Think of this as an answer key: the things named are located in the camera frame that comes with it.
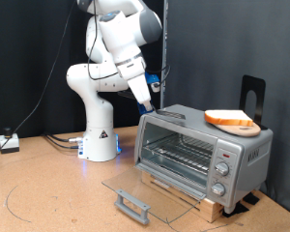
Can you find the black metal bookend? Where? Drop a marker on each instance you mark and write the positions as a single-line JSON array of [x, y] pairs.
[[245, 93]]

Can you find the wrist camera on blue mount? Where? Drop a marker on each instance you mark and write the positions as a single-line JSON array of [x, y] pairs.
[[154, 84]]

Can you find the silver oven knob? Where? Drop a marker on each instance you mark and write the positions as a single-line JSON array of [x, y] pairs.
[[222, 168], [218, 189]]

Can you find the silver toaster oven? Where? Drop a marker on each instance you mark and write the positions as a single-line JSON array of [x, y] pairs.
[[196, 129]]

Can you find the slice of white bread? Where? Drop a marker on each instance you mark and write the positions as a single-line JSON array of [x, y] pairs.
[[227, 116]]

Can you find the vertical metal pole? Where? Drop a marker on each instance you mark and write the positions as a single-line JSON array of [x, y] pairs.
[[165, 48]]

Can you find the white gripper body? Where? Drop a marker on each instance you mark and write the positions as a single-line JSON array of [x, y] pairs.
[[140, 90]]

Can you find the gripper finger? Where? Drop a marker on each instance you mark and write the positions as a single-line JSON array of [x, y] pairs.
[[148, 105]]

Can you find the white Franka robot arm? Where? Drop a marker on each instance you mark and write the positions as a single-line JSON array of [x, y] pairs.
[[100, 122]]

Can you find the round wooden cutting board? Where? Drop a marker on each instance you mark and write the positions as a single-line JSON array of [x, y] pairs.
[[245, 130]]

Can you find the wooden block base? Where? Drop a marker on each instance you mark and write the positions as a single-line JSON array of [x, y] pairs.
[[209, 209]]

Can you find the black backdrop curtain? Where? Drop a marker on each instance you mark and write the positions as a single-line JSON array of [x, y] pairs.
[[22, 48]]

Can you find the grey backdrop curtain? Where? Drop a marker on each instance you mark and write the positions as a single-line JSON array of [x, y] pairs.
[[232, 38]]

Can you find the emergency stop button box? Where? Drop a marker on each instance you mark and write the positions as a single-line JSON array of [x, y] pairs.
[[9, 143]]

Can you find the black foam pad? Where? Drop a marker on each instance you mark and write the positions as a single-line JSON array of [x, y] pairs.
[[235, 209], [251, 198]]

